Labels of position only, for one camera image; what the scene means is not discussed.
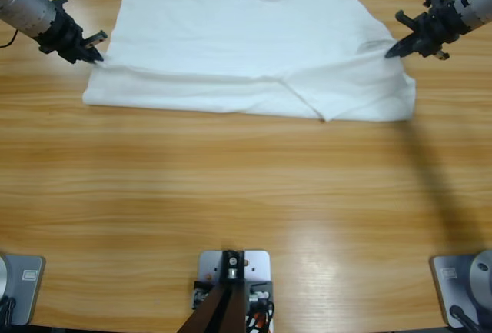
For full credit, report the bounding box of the white t-shirt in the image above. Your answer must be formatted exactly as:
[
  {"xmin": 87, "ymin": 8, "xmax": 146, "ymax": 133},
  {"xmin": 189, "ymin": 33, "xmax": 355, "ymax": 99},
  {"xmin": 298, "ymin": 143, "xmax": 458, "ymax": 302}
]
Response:
[{"xmin": 81, "ymin": 0, "xmax": 417, "ymax": 123}]

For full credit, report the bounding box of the black base cable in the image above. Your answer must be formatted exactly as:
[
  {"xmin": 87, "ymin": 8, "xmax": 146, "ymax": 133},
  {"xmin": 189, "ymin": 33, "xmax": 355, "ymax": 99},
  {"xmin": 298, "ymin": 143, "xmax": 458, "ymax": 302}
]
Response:
[
  {"xmin": 0, "ymin": 296, "xmax": 17, "ymax": 326},
  {"xmin": 449, "ymin": 304, "xmax": 485, "ymax": 333}
]

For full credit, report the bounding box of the dark brown post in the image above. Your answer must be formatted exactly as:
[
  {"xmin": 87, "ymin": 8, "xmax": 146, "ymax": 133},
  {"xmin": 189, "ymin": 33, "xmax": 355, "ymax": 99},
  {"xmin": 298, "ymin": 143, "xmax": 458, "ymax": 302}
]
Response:
[{"xmin": 178, "ymin": 248, "xmax": 248, "ymax": 333}]

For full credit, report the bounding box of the white mounting block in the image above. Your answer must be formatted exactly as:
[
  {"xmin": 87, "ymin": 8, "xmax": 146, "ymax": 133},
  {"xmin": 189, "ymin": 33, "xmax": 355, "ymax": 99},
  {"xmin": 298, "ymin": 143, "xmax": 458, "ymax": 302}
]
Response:
[{"xmin": 197, "ymin": 248, "xmax": 276, "ymax": 333}]

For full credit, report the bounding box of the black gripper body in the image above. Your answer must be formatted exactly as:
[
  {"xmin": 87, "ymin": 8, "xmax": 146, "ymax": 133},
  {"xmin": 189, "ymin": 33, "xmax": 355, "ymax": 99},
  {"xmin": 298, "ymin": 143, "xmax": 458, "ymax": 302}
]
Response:
[
  {"xmin": 394, "ymin": 0, "xmax": 469, "ymax": 61},
  {"xmin": 37, "ymin": 5, "xmax": 88, "ymax": 65}
]

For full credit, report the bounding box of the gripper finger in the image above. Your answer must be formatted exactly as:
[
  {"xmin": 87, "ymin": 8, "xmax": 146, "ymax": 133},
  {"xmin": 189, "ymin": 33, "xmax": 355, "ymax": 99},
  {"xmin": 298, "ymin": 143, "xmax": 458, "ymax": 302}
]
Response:
[
  {"xmin": 384, "ymin": 32, "xmax": 419, "ymax": 60},
  {"xmin": 83, "ymin": 29, "xmax": 109, "ymax": 48},
  {"xmin": 78, "ymin": 47, "xmax": 105, "ymax": 65}
]

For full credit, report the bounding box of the orange cable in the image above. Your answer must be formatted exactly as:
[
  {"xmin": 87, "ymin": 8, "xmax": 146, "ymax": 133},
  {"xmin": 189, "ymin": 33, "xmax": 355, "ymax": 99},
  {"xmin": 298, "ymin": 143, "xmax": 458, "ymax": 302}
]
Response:
[{"xmin": 245, "ymin": 308, "xmax": 276, "ymax": 333}]

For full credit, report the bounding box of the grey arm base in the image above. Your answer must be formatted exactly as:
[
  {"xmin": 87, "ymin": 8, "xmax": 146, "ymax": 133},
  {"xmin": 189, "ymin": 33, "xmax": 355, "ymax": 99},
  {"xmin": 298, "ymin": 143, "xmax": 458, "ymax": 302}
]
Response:
[
  {"xmin": 0, "ymin": 254, "xmax": 46, "ymax": 326},
  {"xmin": 429, "ymin": 248, "xmax": 492, "ymax": 328}
]

